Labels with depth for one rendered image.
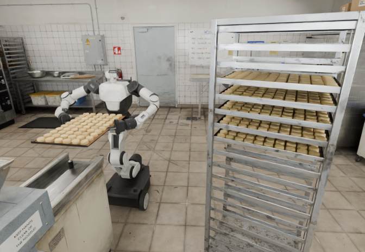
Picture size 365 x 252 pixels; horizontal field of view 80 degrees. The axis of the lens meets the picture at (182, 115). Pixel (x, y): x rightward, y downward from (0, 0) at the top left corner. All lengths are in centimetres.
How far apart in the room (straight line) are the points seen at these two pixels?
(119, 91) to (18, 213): 139
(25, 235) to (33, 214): 6
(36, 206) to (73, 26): 559
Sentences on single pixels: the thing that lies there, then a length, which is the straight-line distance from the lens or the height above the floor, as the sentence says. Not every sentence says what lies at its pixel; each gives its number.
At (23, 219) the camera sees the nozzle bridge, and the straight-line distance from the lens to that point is 97.
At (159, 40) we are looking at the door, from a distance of 564.
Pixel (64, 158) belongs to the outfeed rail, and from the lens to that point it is 189.
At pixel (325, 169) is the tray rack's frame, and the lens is 130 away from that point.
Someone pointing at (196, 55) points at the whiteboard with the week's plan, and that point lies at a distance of 554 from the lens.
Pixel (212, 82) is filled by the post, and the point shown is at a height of 149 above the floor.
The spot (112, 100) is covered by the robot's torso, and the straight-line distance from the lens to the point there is 215.
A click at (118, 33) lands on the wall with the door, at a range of 586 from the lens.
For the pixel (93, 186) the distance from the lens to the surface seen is 169.
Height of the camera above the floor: 172
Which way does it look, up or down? 19 degrees down
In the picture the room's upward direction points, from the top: 1 degrees counter-clockwise
